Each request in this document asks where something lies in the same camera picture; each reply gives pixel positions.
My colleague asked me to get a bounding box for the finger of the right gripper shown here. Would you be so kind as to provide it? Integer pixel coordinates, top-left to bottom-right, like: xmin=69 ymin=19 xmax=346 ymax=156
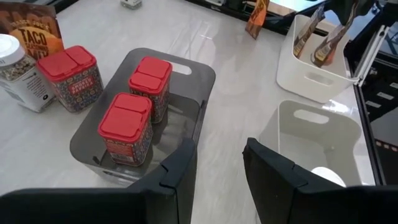
xmin=330 ymin=0 xmax=354 ymax=26
xmin=359 ymin=0 xmax=377 ymax=18

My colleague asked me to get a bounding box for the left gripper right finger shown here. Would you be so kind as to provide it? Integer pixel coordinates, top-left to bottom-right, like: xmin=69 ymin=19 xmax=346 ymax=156
xmin=242 ymin=137 xmax=398 ymax=224

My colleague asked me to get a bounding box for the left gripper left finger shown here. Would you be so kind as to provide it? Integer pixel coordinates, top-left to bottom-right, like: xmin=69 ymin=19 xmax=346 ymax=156
xmin=0 ymin=138 xmax=198 ymax=224

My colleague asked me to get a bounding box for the orange taco seasoning packet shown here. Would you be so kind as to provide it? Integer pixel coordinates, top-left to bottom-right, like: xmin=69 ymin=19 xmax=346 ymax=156
xmin=244 ymin=0 xmax=271 ymax=40
xmin=292 ymin=4 xmax=326 ymax=60
xmin=310 ymin=0 xmax=361 ymax=68
xmin=0 ymin=2 xmax=65 ymax=62

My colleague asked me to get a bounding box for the red-lidded smoked paprika tin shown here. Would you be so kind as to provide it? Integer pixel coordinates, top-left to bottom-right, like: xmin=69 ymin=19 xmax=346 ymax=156
xmin=36 ymin=45 xmax=104 ymax=113
xmin=97 ymin=92 xmax=154 ymax=167
xmin=128 ymin=55 xmax=174 ymax=124

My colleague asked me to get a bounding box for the pale grey plastic bin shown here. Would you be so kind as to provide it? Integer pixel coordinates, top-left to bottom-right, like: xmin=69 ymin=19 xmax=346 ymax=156
xmin=259 ymin=99 xmax=364 ymax=187

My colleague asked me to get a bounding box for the white plastic bin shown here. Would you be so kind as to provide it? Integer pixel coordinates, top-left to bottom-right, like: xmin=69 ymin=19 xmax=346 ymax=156
xmin=275 ymin=14 xmax=360 ymax=104

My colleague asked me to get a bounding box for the dark grey plastic bin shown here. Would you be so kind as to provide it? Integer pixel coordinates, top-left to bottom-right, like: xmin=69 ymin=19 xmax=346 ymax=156
xmin=68 ymin=47 xmax=217 ymax=187

